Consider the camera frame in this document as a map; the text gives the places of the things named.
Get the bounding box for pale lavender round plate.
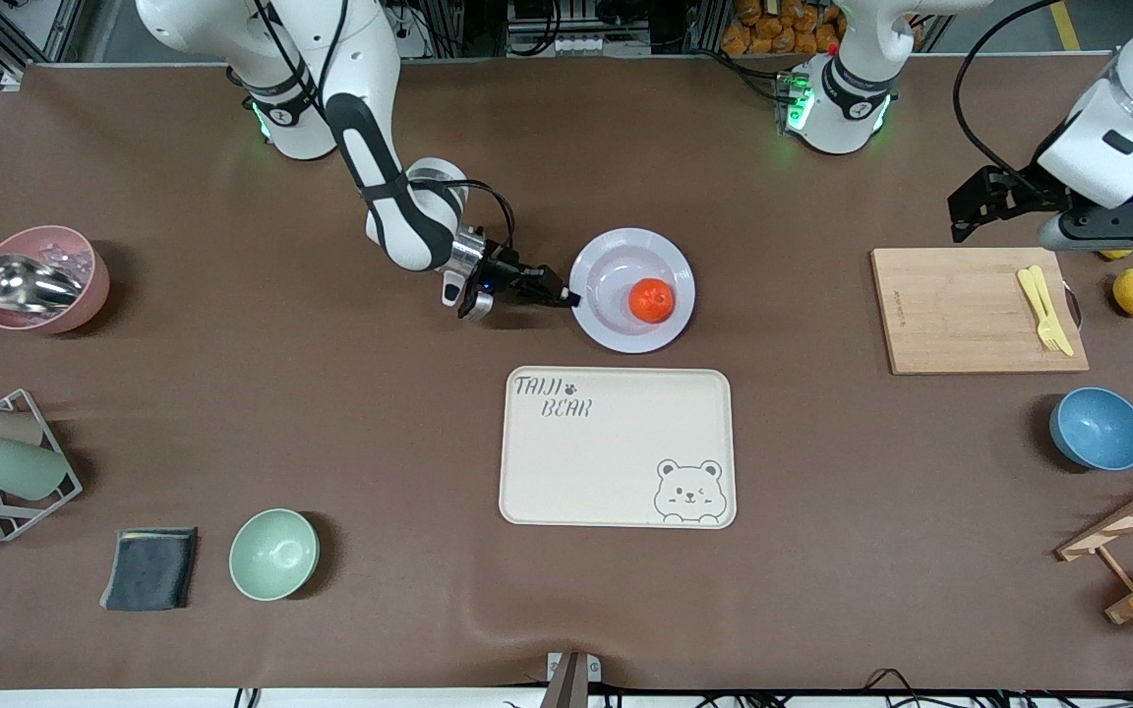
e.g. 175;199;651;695
568;228;696;355

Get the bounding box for orange mandarin fruit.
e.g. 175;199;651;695
627;277;677;325

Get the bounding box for yellow plastic fork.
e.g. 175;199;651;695
1017;267;1061;352

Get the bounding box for bamboo cutting board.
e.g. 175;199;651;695
869;247;1091;377

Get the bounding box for yellow plastic knife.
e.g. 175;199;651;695
1027;265;1076;357

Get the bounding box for cream tray with bear print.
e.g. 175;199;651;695
499;367;738;530

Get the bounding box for white empty power strip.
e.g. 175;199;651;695
552;34;653;57

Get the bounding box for blue bowl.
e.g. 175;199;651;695
1049;386;1133;472

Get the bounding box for white power strip with plugs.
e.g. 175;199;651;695
391;5;432;60

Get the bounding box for bag of orange fruit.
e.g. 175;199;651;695
721;0;848;57

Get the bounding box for wooden peg rack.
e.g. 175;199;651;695
1055;462;1133;625

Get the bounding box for pale green bowl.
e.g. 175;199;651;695
228;508;320;602

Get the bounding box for pink bowl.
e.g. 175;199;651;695
0;225;111;335

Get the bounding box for dark grey folded cloth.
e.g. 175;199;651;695
99;527;199;613

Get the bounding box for metal scoop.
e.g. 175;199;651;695
0;254;86;314

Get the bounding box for mint green cup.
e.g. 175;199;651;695
0;436;70;502

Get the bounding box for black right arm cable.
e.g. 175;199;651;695
409;177;518;257

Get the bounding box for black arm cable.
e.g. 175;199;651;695
953;0;1079;183
409;177;518;257

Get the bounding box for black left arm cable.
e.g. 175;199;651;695
953;0;1079;183

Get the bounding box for grey table edge bracket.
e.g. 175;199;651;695
539;651;603;708

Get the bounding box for black floor cables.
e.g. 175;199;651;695
862;669;1133;708

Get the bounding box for grey wire cup rack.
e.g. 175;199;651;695
0;388;84;543

